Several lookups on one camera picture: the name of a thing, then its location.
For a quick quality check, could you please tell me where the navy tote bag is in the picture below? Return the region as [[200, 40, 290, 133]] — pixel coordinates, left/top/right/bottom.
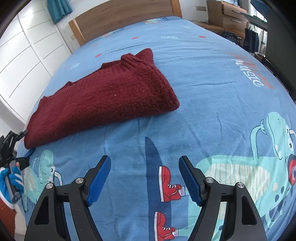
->
[[243, 24, 260, 53]]

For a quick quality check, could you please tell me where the wooden headboard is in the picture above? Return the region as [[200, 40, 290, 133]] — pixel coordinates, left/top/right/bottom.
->
[[68, 0, 183, 47]]

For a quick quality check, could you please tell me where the person's left hand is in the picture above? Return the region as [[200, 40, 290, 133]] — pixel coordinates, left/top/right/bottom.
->
[[0, 162, 25, 205]]

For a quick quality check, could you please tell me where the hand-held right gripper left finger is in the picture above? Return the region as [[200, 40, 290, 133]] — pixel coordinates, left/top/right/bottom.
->
[[24, 155, 111, 241]]

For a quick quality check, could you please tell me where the blue dinosaur print bed sheet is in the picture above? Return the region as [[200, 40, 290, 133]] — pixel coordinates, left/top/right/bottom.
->
[[14, 16, 296, 241]]

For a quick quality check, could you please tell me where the dark chair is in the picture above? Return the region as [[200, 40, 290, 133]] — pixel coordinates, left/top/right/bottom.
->
[[254, 9, 296, 102]]

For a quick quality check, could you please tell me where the dark red knitted sweater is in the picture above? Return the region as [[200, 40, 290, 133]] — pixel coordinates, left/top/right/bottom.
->
[[24, 48, 180, 149]]

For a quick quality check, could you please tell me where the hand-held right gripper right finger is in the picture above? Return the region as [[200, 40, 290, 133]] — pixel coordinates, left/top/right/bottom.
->
[[179, 155, 269, 241]]

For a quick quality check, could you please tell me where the black backpack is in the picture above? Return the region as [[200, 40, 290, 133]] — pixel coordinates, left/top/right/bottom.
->
[[220, 31, 241, 45]]

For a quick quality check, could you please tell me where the teal curtain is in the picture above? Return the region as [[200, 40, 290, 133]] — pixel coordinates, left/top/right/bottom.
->
[[47, 0, 73, 24]]

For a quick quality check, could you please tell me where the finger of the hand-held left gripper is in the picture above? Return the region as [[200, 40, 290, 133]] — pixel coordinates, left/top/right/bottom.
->
[[16, 149, 36, 171], [9, 130, 28, 145]]

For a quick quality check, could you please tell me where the wooden nightstand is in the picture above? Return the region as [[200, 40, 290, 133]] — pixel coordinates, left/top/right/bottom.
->
[[206, 0, 251, 37]]

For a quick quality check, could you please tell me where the white wardrobe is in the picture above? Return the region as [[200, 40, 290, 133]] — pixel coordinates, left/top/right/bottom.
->
[[0, 0, 72, 123]]

